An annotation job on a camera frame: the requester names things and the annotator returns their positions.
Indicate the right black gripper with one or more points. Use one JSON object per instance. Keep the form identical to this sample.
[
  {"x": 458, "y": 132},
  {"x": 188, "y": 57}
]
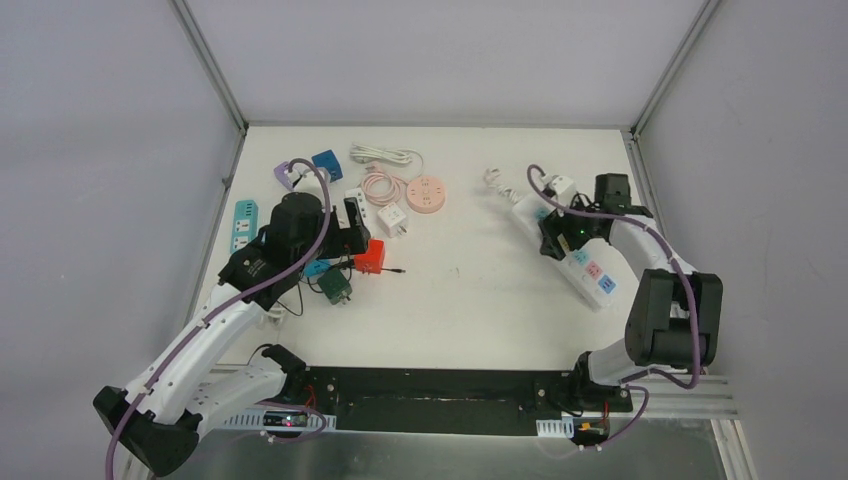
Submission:
[{"x": 552, "y": 226}]

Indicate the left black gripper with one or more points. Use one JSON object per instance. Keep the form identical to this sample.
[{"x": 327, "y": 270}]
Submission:
[{"x": 356, "y": 235}]

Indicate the white USB power strip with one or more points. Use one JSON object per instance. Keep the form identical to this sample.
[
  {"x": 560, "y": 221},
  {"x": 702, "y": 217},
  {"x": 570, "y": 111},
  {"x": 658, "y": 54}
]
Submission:
[{"x": 358, "y": 195}]

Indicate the white cube adapter orange sticker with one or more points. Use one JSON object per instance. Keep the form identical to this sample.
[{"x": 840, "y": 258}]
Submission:
[{"x": 392, "y": 220}]

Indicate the white long power strip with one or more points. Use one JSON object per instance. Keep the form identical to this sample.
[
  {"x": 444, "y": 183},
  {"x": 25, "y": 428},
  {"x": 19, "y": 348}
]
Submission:
[{"x": 580, "y": 268}]

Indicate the red plug adapter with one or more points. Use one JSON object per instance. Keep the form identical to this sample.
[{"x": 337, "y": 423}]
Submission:
[{"x": 372, "y": 260}]

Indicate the dark blue cube adapter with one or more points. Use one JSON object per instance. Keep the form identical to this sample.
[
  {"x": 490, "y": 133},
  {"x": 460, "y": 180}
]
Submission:
[{"x": 328, "y": 161}]

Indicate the light blue plug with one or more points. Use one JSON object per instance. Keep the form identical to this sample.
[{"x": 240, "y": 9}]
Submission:
[{"x": 316, "y": 267}]

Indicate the green patterned cube adapter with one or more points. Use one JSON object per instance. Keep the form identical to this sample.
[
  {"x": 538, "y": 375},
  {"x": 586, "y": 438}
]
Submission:
[{"x": 335, "y": 286}]

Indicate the pink round power strip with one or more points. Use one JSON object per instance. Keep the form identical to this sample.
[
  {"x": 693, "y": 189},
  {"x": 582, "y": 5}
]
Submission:
[{"x": 426, "y": 194}]

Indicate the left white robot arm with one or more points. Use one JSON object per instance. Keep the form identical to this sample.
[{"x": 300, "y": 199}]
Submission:
[{"x": 161, "y": 416}]

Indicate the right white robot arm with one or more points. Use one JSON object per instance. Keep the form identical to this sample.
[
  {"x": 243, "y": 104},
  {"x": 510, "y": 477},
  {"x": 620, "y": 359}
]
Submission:
[{"x": 673, "y": 322}]

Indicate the purple power strip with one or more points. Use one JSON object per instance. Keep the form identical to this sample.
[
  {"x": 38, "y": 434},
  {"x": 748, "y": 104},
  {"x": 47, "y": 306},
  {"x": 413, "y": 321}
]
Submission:
[{"x": 286, "y": 175}]

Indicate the teal power strip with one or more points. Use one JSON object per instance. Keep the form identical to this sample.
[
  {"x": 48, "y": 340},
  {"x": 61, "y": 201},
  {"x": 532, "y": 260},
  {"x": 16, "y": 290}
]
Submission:
[{"x": 244, "y": 225}]

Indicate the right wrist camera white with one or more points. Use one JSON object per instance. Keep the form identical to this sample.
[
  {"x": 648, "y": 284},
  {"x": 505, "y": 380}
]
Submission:
[{"x": 559, "y": 188}]

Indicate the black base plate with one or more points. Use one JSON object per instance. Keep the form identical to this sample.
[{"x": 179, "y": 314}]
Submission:
[{"x": 438, "y": 401}]

